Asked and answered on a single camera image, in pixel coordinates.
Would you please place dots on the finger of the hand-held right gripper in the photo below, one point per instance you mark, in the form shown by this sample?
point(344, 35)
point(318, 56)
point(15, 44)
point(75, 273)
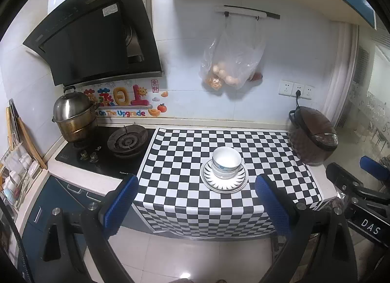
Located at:
point(374, 167)
point(344, 179)

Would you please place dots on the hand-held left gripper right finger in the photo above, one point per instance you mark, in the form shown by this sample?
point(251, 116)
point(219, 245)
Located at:
point(274, 206)

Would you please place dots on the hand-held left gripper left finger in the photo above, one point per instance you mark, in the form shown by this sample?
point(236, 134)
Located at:
point(120, 206)

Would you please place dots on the floral white plate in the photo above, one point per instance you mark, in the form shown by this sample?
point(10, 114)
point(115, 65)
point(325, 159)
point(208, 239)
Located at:
point(225, 190)

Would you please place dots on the blue printed white bowl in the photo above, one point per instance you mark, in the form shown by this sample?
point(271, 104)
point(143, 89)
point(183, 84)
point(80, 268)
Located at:
point(227, 156)

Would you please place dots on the blue striped white plate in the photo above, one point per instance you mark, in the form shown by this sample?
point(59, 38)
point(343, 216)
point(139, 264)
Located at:
point(209, 178)

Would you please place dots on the brown rice cooker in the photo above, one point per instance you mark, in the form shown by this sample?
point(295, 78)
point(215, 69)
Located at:
point(310, 139)

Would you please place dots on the black gas stove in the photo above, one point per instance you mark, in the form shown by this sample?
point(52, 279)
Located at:
point(100, 158)

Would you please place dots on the patterned glass sliding door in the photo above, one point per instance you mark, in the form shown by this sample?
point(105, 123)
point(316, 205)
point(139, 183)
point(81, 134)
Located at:
point(365, 112)

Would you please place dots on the blue lower cabinet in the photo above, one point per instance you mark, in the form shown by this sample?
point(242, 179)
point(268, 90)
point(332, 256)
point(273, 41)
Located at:
point(61, 191)

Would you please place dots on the black white checkered cloth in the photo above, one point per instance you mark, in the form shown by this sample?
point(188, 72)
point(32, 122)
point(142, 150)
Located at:
point(182, 179)

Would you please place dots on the black power plug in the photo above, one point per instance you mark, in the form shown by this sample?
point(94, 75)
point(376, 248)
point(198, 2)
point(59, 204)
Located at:
point(298, 94)

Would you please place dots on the steel steamer pot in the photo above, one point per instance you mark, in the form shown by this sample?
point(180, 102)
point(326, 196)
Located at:
point(73, 112)

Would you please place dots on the rack with white cups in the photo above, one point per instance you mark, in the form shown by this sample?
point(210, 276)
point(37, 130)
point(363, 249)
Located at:
point(18, 173)

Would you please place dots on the wooden cutting board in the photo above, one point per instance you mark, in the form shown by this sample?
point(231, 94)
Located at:
point(30, 142)

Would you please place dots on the small red bag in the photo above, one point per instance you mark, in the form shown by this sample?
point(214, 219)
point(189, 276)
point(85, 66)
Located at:
point(257, 77)

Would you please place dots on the clear plastic bag with eggs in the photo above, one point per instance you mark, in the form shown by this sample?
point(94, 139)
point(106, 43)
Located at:
point(234, 54)

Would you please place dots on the black range hood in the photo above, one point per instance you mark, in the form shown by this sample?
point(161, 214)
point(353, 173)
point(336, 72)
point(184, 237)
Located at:
point(91, 36)

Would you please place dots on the white wall socket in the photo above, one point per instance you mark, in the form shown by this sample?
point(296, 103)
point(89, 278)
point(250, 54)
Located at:
point(297, 86)
point(286, 87)
point(309, 92)

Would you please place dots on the colourful wall sticker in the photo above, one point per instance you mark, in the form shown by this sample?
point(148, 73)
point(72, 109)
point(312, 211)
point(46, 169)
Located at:
point(122, 97)

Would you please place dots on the wall hook rail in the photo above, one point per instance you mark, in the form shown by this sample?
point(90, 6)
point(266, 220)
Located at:
point(243, 10)

